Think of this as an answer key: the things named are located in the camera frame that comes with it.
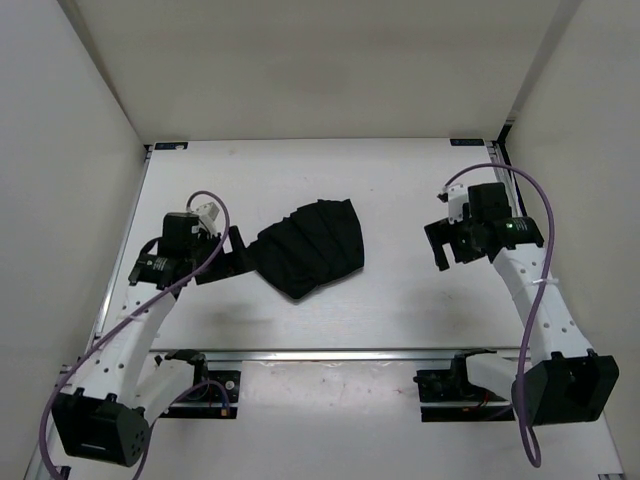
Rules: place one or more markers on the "black pleated skirt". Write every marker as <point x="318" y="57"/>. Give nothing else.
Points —
<point x="316" y="245"/>

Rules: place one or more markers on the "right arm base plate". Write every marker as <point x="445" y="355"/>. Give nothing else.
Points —
<point x="443" y="400"/>

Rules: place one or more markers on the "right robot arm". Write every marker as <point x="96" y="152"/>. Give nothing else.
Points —
<point x="565" y="380"/>

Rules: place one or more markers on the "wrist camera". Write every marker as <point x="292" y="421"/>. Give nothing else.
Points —
<point x="207" y="214"/>
<point x="455" y="196"/>

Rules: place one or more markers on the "right blue corner label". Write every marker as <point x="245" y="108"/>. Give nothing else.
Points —
<point x="467" y="142"/>

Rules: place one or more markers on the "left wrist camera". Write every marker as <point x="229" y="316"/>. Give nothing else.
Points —
<point x="207" y="214"/>

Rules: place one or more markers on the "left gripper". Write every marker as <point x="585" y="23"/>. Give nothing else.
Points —
<point x="242" y="261"/>

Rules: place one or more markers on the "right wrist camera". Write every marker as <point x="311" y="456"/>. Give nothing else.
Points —
<point x="455" y="196"/>

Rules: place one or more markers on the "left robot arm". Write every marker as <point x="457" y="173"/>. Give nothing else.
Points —
<point x="105" y="410"/>

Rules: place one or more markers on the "left blue corner label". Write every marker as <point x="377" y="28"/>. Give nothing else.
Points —
<point x="170" y="146"/>

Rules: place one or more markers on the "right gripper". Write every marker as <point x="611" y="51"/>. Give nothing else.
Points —
<point x="442" y="232"/>

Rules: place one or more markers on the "front aluminium rail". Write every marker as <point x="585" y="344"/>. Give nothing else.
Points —
<point x="335" y="355"/>

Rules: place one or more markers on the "blue corner label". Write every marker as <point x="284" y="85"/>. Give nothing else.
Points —
<point x="170" y="146"/>
<point x="467" y="142"/>

